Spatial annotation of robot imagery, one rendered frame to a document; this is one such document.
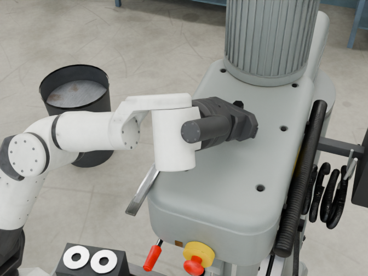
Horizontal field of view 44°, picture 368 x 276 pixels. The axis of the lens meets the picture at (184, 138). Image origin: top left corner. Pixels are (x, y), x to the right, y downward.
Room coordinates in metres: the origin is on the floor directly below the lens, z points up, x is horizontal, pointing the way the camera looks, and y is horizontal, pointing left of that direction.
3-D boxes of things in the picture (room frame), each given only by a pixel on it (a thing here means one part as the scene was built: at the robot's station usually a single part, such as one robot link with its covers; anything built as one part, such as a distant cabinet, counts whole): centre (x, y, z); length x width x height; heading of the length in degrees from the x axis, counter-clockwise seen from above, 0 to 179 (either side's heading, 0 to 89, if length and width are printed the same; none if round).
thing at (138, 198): (0.59, 0.05, 1.89); 0.24 x 0.04 x 0.01; 158
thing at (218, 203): (0.70, -0.11, 1.81); 0.47 x 0.26 x 0.16; 158
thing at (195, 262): (0.45, -0.01, 1.76); 0.04 x 0.03 x 0.04; 68
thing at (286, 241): (0.67, -0.26, 1.79); 0.45 x 0.04 x 0.04; 158
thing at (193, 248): (0.48, -0.02, 1.76); 0.06 x 0.02 x 0.06; 68
